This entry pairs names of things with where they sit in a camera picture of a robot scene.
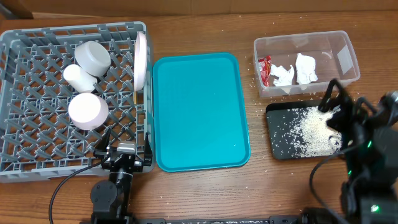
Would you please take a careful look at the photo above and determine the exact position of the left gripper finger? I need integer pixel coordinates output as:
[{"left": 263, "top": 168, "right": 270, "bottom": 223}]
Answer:
[
  {"left": 96, "top": 128, "right": 111, "bottom": 151},
  {"left": 144, "top": 133, "right": 153, "bottom": 162}
]

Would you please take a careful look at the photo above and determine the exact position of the small white plate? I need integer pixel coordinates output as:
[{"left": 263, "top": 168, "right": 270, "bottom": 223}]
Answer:
[{"left": 68, "top": 93, "right": 109, "bottom": 130}]

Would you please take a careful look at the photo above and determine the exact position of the white paper napkin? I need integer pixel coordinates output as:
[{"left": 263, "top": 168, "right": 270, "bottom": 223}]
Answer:
[{"left": 295, "top": 53, "right": 318, "bottom": 85}]

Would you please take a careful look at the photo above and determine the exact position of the white paper cup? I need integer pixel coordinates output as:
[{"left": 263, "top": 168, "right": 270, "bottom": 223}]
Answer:
[{"left": 63, "top": 64, "right": 97, "bottom": 93}]

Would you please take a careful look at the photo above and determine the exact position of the grey bowl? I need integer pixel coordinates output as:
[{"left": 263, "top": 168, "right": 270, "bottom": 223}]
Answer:
[{"left": 75, "top": 41, "right": 111, "bottom": 77}]

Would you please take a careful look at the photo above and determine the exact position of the red snack wrapper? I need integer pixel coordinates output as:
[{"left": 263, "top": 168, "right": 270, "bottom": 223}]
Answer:
[{"left": 258, "top": 55, "right": 272, "bottom": 87}]

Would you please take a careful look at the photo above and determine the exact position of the large white plate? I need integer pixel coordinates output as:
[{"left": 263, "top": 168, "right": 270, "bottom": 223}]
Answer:
[{"left": 134, "top": 32, "right": 148, "bottom": 91}]

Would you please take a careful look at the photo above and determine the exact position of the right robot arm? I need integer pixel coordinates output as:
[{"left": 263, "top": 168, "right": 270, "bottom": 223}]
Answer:
[{"left": 318, "top": 79, "right": 397, "bottom": 223}]

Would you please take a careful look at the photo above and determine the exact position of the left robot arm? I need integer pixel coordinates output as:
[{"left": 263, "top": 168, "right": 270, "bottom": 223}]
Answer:
[{"left": 90, "top": 129, "right": 153, "bottom": 223}]

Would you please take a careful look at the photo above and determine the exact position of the clear plastic container bin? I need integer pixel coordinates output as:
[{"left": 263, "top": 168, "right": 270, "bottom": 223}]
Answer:
[{"left": 253, "top": 30, "right": 361, "bottom": 98}]

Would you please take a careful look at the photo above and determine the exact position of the pile of white rice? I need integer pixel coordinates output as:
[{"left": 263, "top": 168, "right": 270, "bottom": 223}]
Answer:
[{"left": 273, "top": 105, "right": 343, "bottom": 158}]

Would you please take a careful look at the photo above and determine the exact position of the black plastic tray bin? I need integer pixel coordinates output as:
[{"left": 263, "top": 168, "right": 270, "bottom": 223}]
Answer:
[{"left": 265, "top": 98, "right": 349, "bottom": 161}]

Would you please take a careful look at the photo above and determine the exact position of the teal plastic serving tray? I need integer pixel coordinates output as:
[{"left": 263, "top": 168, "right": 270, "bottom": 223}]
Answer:
[{"left": 152, "top": 52, "right": 251, "bottom": 172}]

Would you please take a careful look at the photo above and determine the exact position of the grey plastic dish rack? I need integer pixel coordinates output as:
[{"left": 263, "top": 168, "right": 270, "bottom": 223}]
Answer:
[{"left": 1, "top": 21, "right": 155, "bottom": 183}]

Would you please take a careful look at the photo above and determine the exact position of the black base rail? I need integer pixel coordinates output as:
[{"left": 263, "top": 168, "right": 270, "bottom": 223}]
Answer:
[{"left": 80, "top": 215, "right": 301, "bottom": 224}]

